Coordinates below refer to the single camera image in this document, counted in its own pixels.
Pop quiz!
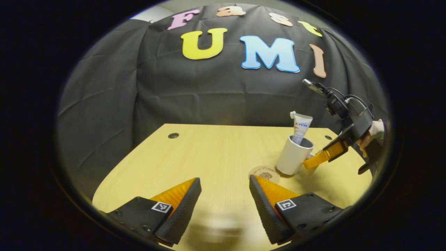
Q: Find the white cup with wooden handle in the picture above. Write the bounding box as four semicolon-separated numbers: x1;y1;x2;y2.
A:
276;135;319;176

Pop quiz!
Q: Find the round cork coaster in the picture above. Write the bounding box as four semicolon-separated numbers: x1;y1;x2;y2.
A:
249;165;280;184

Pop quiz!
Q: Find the black backdrop cloth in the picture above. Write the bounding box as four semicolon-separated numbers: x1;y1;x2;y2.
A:
57;3;389;199

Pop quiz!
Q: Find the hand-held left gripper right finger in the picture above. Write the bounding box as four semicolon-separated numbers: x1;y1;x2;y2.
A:
249;175;345;245

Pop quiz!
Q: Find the white toothpaste tube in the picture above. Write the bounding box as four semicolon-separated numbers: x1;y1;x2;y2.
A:
292;113;313;145

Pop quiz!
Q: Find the light wooden desktop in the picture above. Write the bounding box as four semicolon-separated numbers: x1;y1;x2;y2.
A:
92;123;373;251

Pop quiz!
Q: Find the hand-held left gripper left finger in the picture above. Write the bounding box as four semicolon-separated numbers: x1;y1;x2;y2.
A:
106;177;202;246

